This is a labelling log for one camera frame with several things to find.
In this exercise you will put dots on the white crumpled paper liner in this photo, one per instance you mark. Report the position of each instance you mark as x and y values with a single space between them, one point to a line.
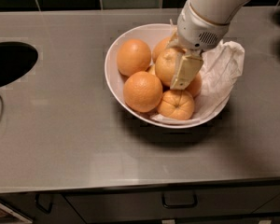
221 69

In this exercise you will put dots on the lower left orange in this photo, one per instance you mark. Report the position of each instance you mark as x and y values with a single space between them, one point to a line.
142 92

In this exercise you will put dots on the small middle orange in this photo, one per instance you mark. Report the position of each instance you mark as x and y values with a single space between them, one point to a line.
151 69

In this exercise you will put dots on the right hidden orange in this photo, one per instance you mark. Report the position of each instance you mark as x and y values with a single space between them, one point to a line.
195 86

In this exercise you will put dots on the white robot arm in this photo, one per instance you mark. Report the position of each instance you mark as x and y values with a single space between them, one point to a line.
216 11

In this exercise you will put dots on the black drawer handle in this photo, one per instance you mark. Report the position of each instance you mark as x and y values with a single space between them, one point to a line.
178 200

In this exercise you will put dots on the yellowish orange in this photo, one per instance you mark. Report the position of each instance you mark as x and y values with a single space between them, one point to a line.
165 65

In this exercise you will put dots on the back orange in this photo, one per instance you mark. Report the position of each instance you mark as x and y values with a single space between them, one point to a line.
161 46

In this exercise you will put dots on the white ceramic bowl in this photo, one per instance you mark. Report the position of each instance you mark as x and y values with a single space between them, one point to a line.
151 34

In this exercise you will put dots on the upper left orange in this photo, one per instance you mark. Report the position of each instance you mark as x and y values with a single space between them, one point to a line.
134 55

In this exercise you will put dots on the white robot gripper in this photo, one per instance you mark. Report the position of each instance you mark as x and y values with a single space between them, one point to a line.
196 32

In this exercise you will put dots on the black round object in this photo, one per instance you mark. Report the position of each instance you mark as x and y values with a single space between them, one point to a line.
16 59

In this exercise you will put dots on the black left cabinet handle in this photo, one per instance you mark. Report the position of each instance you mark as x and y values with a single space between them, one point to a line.
44 203

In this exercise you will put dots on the grey cabinet drawer front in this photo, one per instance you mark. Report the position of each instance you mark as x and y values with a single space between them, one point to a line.
102 208

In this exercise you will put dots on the bottom front orange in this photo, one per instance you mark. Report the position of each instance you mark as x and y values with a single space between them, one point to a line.
178 105

